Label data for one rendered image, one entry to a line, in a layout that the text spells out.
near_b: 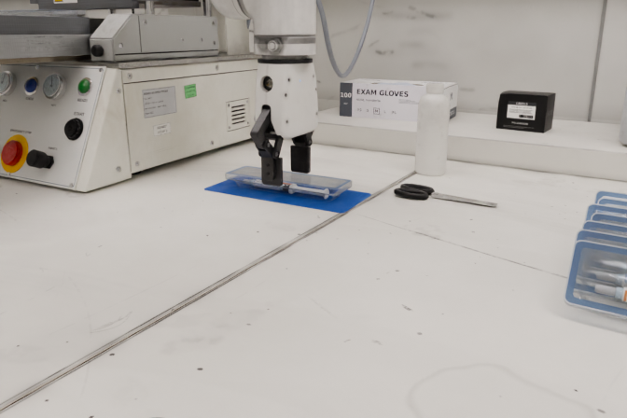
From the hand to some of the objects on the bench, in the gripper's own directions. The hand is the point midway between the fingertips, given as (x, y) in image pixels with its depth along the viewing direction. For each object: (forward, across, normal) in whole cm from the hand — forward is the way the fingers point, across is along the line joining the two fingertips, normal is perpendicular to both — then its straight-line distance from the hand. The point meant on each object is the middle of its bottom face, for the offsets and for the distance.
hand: (286, 168), depth 78 cm
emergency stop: (+1, +15, -41) cm, 44 cm away
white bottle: (+3, -20, +15) cm, 26 cm away
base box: (+3, -11, -40) cm, 41 cm away
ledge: (+4, -46, +22) cm, 51 cm away
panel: (+2, +16, -41) cm, 44 cm away
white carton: (-1, -49, -1) cm, 49 cm away
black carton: (-1, -45, +26) cm, 52 cm away
